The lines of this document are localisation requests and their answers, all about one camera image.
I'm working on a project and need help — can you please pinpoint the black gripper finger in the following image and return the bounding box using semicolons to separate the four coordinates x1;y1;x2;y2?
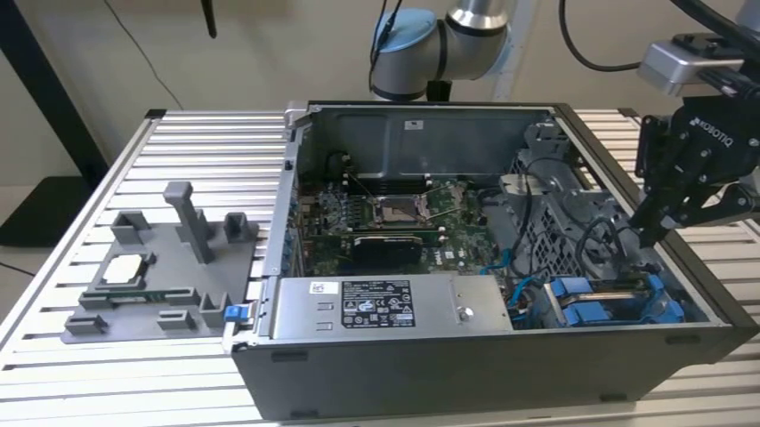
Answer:
628;131;709;230
640;181;760;248

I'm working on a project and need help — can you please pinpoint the CPU socket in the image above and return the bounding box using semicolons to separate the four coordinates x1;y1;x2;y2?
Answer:
371;195;433;226

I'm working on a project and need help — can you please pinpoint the empty blue disk carrier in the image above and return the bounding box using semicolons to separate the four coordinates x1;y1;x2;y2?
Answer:
563;302;616;327

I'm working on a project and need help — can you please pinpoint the dark grey open PC case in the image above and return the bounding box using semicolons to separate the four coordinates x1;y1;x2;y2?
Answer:
222;100;760;422

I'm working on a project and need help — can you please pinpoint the black disk wire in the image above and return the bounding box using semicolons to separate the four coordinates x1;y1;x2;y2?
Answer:
579;215;652;279

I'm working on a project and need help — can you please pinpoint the black wrist camera mount plate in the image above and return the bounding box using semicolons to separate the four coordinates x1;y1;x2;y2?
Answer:
638;114;676;190

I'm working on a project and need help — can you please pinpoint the silver CPU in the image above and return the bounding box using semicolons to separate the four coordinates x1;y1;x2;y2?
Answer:
101;255;148;286

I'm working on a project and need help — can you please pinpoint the thin black wall cable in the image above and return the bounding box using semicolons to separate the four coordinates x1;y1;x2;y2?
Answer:
110;0;184;109

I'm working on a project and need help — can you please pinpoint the grey metal disk bay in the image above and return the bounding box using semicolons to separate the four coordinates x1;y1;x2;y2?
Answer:
510;119;713;330

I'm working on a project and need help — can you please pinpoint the silver power supply unit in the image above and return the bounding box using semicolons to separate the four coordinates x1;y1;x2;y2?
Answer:
270;273;516;340

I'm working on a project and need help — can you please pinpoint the green RAM stick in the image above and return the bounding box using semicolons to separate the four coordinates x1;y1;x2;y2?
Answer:
110;291;193;305

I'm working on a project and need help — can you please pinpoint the black arm cable blue plug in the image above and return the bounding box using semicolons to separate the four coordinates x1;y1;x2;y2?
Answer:
372;0;404;55

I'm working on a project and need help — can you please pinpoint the thick black internal wire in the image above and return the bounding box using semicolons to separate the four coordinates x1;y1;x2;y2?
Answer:
510;157;558;272

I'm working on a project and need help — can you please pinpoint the blue data wire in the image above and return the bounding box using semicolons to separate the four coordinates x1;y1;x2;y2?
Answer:
485;249;546;318

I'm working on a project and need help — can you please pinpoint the thick black gripper cable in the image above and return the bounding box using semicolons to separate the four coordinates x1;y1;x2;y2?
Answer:
556;0;647;72

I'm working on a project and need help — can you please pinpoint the grey parts rack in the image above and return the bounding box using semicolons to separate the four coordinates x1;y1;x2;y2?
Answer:
62;181;261;344

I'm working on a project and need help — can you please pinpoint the thin metal locking lever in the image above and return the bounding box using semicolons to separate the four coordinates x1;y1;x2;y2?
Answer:
348;173;377;197

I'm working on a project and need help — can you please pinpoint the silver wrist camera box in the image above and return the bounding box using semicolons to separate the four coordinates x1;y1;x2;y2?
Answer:
638;34;747;97

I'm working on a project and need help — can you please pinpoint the black antenna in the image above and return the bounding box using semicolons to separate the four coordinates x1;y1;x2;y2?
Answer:
200;0;220;40

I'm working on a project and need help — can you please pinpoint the hard disk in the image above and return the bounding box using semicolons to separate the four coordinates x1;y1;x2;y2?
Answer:
550;271;670;309

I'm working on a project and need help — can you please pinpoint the green motherboard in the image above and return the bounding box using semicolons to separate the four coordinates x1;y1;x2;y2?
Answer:
290;177;507;277

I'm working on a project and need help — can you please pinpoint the black graphics card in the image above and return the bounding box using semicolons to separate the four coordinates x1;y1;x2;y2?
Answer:
349;234;427;269

